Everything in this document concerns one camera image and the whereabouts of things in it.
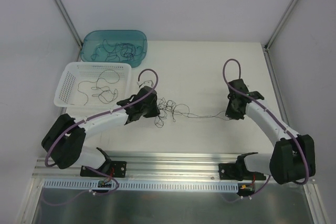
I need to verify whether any purple black cable bundle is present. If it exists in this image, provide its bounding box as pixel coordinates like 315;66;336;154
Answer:
153;98;232;129

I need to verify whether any black white striped cable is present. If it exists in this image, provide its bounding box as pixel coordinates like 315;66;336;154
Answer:
90;87;119;103

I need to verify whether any separated thin dark cable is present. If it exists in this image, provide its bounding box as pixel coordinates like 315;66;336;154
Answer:
90;39;144;62

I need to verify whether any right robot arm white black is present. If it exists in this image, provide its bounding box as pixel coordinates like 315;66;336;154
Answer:
226;79;316;185

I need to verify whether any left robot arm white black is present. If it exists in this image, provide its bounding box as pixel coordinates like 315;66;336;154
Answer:
41;86;160;176

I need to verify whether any teal translucent plastic tub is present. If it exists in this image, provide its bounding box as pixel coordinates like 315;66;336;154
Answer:
80;30;148;68

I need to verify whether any white perforated plastic basket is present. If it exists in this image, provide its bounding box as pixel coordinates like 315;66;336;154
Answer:
54;62;132;109

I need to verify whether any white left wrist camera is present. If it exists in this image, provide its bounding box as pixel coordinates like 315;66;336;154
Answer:
137;80;154;88

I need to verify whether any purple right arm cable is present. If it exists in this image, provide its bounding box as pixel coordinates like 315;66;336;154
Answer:
223;58;309;202

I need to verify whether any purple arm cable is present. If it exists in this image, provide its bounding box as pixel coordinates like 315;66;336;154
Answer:
45;69;160;183
223;58;309;202

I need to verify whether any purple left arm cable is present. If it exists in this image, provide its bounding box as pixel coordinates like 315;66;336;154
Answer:
45;69;160;183

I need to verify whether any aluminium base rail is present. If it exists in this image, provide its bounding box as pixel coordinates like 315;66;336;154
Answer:
33;152;238;182

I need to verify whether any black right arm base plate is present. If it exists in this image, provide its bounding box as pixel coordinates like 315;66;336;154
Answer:
218;163;266;181

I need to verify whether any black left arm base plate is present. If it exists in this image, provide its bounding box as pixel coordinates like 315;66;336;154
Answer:
80;161;127;178

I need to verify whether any right aluminium frame post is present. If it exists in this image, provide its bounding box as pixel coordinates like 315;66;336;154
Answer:
264;0;300;52

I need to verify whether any aluminium frame post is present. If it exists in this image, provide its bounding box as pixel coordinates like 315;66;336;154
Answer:
53;0;83;48
264;0;300;52

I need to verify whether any left aluminium frame post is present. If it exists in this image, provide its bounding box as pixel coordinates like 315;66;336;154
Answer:
53;0;83;48

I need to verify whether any white slotted cable duct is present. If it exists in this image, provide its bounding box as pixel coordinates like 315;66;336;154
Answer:
44;179;238;193

